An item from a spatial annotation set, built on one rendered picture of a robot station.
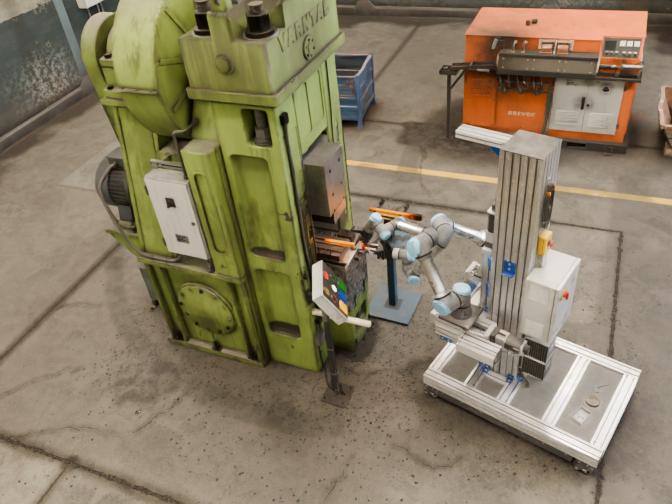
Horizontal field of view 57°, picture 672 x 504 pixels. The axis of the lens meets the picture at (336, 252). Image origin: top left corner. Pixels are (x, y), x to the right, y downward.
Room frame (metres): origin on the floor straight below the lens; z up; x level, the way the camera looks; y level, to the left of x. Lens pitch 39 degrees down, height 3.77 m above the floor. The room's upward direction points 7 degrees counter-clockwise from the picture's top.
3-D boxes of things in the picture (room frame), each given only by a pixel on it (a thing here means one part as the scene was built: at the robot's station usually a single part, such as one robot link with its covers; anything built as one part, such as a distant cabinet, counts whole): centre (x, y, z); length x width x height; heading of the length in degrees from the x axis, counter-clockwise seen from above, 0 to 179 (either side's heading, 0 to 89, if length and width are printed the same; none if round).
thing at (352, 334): (3.66, 0.11, 0.23); 0.55 x 0.37 x 0.47; 62
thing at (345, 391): (2.97, 0.13, 0.05); 0.22 x 0.22 x 0.09; 62
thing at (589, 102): (6.63, -2.61, 0.65); 2.10 x 1.12 x 1.30; 63
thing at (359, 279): (3.66, 0.11, 0.69); 0.56 x 0.38 x 0.45; 62
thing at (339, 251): (3.60, 0.12, 0.96); 0.42 x 0.20 x 0.09; 62
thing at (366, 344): (3.48, -0.10, 0.01); 0.58 x 0.39 x 0.01; 152
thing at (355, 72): (7.72, -0.13, 0.36); 1.20 x 0.80 x 0.72; 69
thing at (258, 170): (3.42, 0.39, 1.15); 0.44 x 0.26 x 2.30; 62
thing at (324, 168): (3.64, 0.10, 1.56); 0.42 x 0.39 x 0.40; 62
